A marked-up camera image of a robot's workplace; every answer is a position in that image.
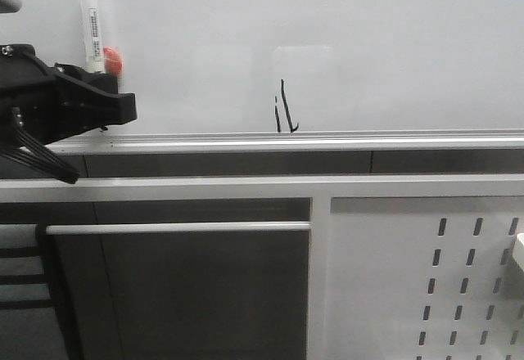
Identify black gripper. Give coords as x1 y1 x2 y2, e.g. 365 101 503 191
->
1 44 136 148

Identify red round magnet taped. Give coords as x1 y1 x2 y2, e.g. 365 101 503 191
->
103 47 123 76

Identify white black-ink marker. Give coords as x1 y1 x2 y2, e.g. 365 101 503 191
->
79 0 106 73

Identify white upper plastic tray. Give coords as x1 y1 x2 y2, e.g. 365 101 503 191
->
507 232 524 274

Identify black cable bundle left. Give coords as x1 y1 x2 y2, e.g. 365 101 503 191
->
0 108 81 185

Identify white whiteboard with aluminium frame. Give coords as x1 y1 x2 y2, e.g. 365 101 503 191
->
0 0 524 155

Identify white pegboard stand frame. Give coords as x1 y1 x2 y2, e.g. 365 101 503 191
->
1 175 523 359

